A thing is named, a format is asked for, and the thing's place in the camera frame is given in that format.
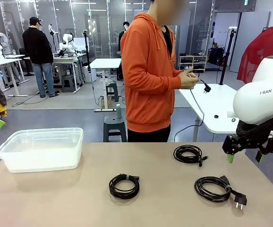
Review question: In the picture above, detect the black USB cable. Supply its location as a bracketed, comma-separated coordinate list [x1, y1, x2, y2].
[109, 174, 140, 200]

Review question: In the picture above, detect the person's right forearm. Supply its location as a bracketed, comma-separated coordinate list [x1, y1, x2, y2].
[148, 70, 182, 90]

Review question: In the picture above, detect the thin black cable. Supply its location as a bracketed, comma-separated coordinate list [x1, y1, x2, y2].
[173, 145, 209, 167]

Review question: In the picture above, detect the person in dark top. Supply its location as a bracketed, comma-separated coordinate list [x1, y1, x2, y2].
[117, 21, 130, 81]

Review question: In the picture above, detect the white standing desk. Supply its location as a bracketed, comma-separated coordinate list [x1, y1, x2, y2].
[90, 58, 123, 112]

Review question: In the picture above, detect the black tripod stand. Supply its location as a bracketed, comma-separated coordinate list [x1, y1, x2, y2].
[218, 27, 237, 86]

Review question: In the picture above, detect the man in black jacket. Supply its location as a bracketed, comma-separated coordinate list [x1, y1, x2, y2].
[22, 16, 60, 98]

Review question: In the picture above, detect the wooden shoe rack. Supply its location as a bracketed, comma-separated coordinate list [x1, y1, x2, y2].
[179, 54, 208, 73]

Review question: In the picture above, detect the cardboard box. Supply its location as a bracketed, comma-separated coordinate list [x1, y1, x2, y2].
[100, 95, 112, 109]

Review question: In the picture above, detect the white table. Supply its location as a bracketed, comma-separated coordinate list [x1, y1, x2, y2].
[178, 83, 273, 142]

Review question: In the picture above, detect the person's right hand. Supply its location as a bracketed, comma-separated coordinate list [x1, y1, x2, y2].
[180, 72, 200, 90]

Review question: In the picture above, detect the person in orange hoodie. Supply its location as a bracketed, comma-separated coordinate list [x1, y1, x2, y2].
[119, 0, 182, 142]

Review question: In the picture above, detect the clear plastic storage box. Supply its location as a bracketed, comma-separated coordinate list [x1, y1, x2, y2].
[0, 127, 84, 173]

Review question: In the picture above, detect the right arm black cable harness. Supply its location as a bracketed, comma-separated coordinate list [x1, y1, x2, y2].
[235, 115, 273, 138]

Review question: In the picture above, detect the man in grey hoodie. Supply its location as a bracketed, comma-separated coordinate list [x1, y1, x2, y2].
[0, 25, 11, 56]

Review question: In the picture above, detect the black bag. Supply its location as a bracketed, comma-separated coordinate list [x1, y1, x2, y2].
[208, 47, 224, 66]

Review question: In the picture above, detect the grey plastic stool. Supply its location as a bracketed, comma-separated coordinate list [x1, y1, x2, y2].
[61, 75, 77, 93]
[105, 81, 119, 103]

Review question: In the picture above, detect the black camera stand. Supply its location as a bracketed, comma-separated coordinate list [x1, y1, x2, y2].
[83, 29, 92, 71]

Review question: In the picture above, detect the workbench with robot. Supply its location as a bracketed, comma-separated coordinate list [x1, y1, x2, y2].
[52, 52, 86, 94]

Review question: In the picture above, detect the mannequin with red cape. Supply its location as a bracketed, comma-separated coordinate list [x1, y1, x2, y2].
[237, 5, 273, 84]

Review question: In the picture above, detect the dark green plastic stool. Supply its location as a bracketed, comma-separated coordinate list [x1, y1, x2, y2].
[102, 115, 128, 143]

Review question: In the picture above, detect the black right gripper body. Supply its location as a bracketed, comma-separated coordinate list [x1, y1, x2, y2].
[237, 133, 271, 150]

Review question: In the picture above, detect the long black power cord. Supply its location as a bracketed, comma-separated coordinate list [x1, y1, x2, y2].
[174, 73, 212, 142]

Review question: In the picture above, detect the black power cable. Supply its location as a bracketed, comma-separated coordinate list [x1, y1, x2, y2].
[194, 175, 247, 210]

